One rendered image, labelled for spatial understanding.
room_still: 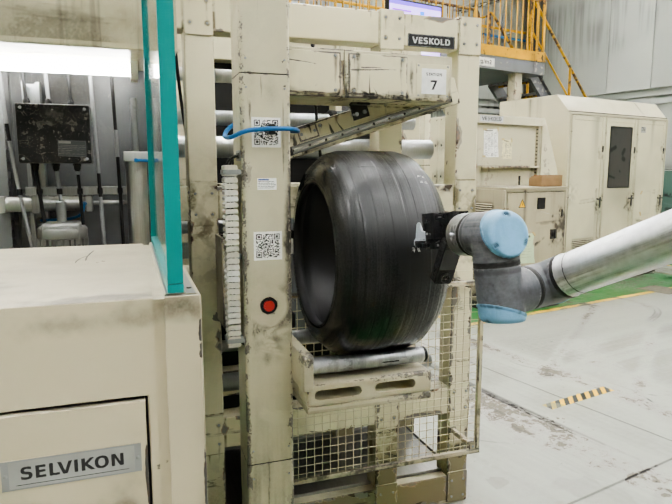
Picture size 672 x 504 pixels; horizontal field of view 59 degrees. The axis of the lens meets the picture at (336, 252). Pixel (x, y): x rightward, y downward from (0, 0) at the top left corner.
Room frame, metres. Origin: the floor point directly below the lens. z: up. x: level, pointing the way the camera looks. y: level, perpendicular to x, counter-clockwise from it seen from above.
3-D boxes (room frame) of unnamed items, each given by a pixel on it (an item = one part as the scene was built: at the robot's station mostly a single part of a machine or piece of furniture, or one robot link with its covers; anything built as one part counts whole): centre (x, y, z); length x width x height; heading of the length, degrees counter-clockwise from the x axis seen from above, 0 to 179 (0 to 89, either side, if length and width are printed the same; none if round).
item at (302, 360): (1.63, 0.13, 0.90); 0.40 x 0.03 x 0.10; 19
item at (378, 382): (1.55, -0.08, 0.83); 0.36 x 0.09 x 0.06; 109
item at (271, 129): (1.58, 0.20, 1.52); 0.19 x 0.19 x 0.06; 19
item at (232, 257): (1.53, 0.27, 1.19); 0.05 x 0.04 x 0.48; 19
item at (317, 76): (2.01, -0.06, 1.71); 0.61 x 0.25 x 0.15; 109
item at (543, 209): (6.08, -1.86, 0.62); 0.91 x 0.58 x 1.25; 121
